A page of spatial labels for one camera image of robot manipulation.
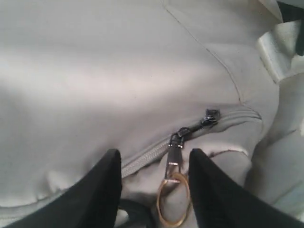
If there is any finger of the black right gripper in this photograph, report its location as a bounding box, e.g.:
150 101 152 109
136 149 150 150
277 0 304 56

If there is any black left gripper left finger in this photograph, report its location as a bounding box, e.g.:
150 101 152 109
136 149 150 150
0 149 122 228

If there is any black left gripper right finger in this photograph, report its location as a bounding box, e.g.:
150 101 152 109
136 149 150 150
189 149 304 228

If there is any gold ring zipper pull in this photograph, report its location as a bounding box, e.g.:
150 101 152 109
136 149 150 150
156 127 191 228

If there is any cream fabric duffel bag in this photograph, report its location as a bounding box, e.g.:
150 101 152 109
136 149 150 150
0 0 304 228

